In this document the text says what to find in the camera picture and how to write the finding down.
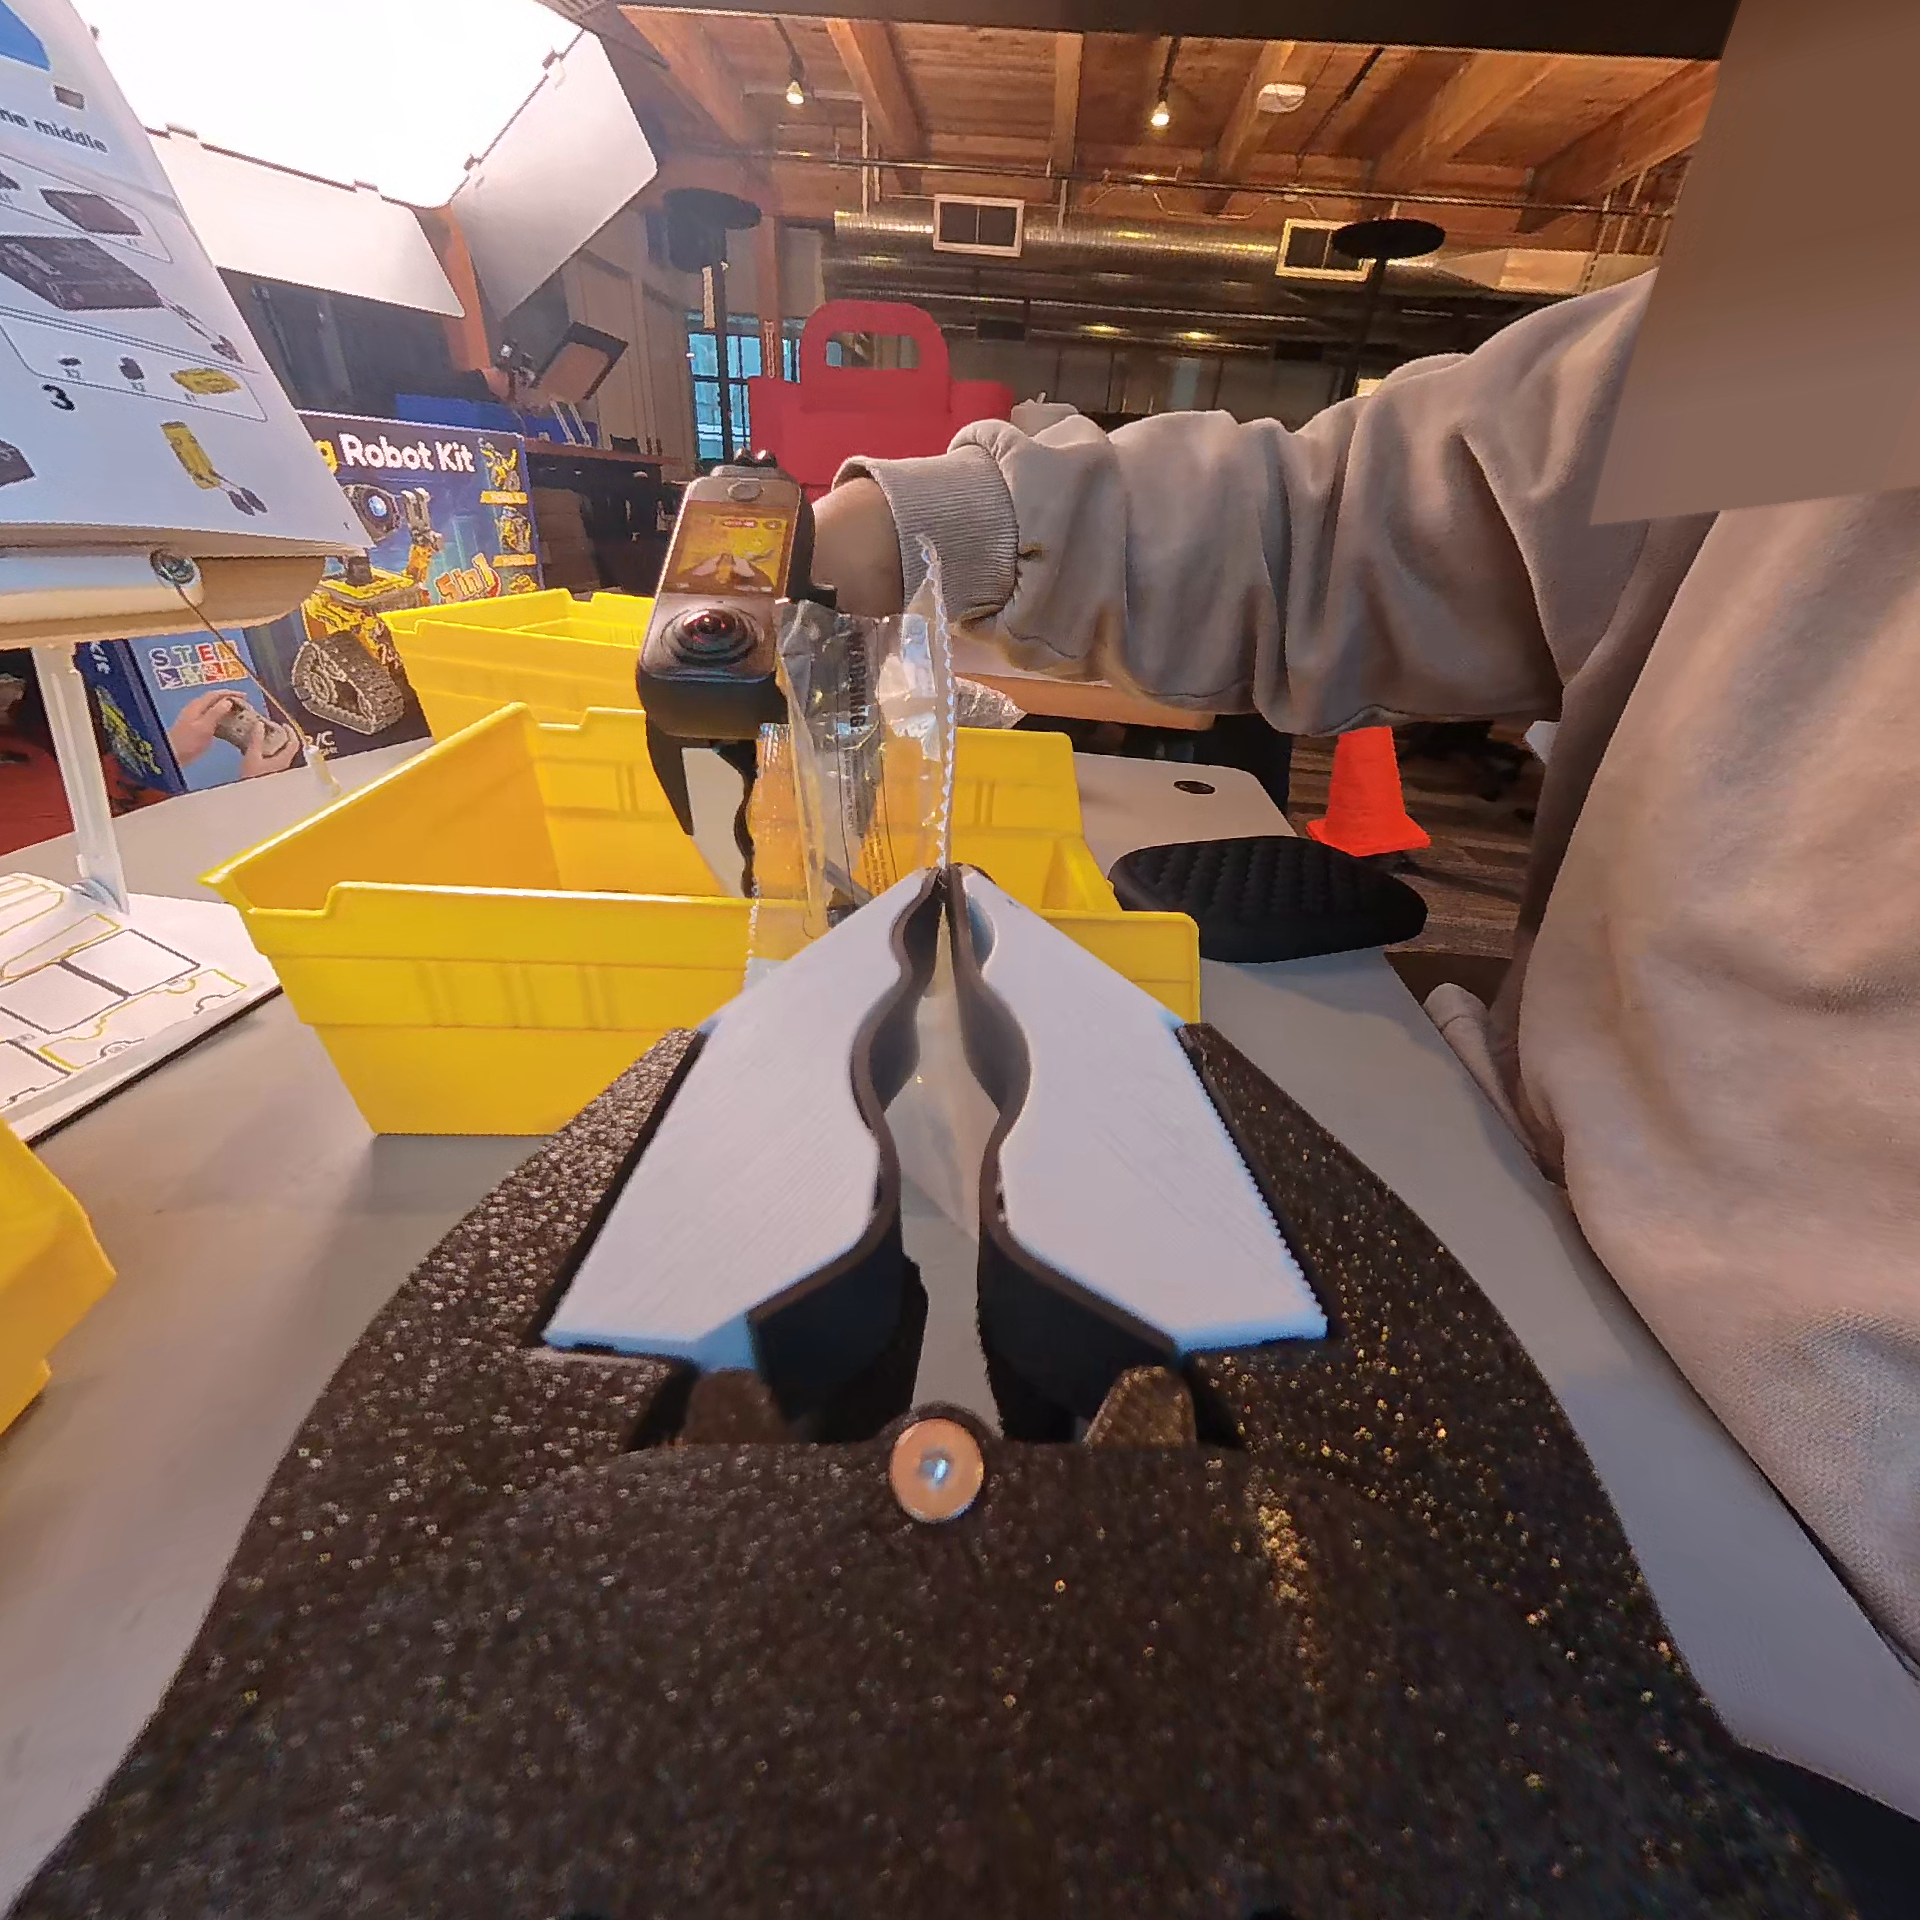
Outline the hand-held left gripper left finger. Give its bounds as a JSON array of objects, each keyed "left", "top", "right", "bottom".
[{"left": 546, "top": 869, "right": 947, "bottom": 1370}]

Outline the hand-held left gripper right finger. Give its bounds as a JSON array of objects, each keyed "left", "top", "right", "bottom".
[{"left": 949, "top": 869, "right": 1329, "bottom": 1378}]

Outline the small clear bag white label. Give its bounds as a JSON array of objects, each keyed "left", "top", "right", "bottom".
[{"left": 735, "top": 543, "right": 1007, "bottom": 1432}]

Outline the yellow bin with bricks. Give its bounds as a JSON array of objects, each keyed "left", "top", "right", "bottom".
[
  {"left": 383, "top": 585, "right": 662, "bottom": 741},
  {"left": 205, "top": 706, "right": 1202, "bottom": 1136}
]

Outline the yellow storage bin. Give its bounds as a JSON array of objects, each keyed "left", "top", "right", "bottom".
[{"left": 0, "top": 1128, "right": 116, "bottom": 1435}]

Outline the person's right forearm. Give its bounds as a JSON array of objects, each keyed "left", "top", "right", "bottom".
[{"left": 842, "top": 272, "right": 1689, "bottom": 741}]

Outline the grey desk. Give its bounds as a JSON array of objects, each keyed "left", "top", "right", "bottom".
[{"left": 0, "top": 737, "right": 1920, "bottom": 1920}]

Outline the wooden edged background desk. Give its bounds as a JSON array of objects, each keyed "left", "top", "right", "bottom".
[{"left": 959, "top": 667, "right": 1221, "bottom": 741}]

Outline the person's right hand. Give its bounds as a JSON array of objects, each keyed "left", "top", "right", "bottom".
[{"left": 804, "top": 472, "right": 911, "bottom": 627}]

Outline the black wrist rest pad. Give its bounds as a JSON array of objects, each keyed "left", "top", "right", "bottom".
[{"left": 1111, "top": 832, "right": 1430, "bottom": 966}]

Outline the printed toy box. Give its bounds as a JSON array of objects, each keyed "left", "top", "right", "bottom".
[{"left": 76, "top": 413, "right": 542, "bottom": 798}]

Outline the orange traffic cone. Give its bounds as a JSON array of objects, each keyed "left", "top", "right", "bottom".
[{"left": 1310, "top": 726, "right": 1433, "bottom": 864}]

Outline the beige booklet stand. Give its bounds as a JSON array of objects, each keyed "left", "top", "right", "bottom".
[{"left": 0, "top": 543, "right": 331, "bottom": 903}]

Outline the white printed sheet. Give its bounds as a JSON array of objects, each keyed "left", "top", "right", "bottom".
[{"left": 0, "top": 871, "right": 279, "bottom": 1144}]

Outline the instruction booklet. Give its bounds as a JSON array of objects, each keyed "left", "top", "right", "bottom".
[{"left": 0, "top": 0, "right": 367, "bottom": 561}]

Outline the white studio softbox light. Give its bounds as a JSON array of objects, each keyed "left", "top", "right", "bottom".
[{"left": 76, "top": 0, "right": 662, "bottom": 319}]

